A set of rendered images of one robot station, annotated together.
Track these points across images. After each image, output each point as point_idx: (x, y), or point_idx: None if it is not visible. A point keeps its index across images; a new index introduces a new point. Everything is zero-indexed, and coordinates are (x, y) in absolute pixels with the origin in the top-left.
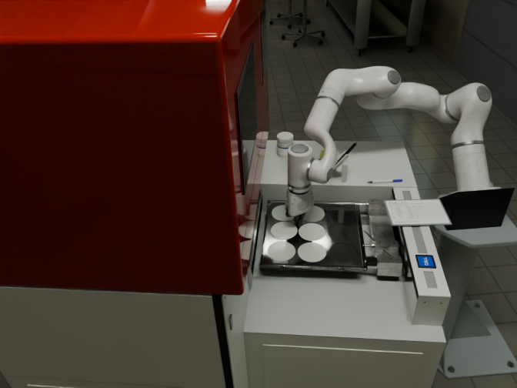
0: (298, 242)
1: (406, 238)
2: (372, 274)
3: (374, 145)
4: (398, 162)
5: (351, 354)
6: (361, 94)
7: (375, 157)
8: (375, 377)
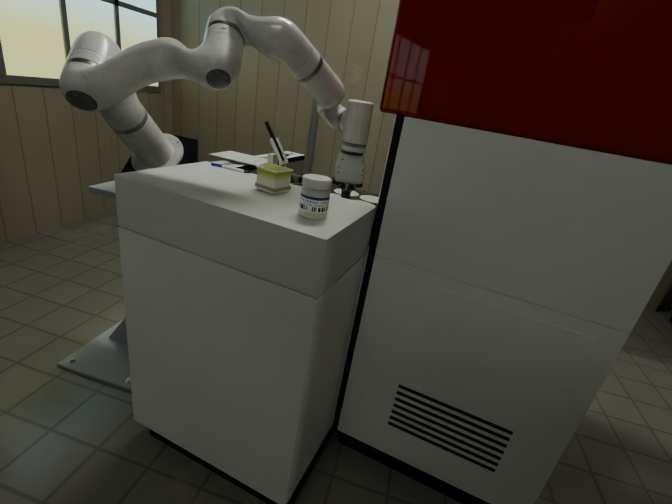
0: (353, 197)
1: None
2: None
3: (164, 183)
4: (176, 169)
5: None
6: (241, 59)
7: (192, 178)
8: None
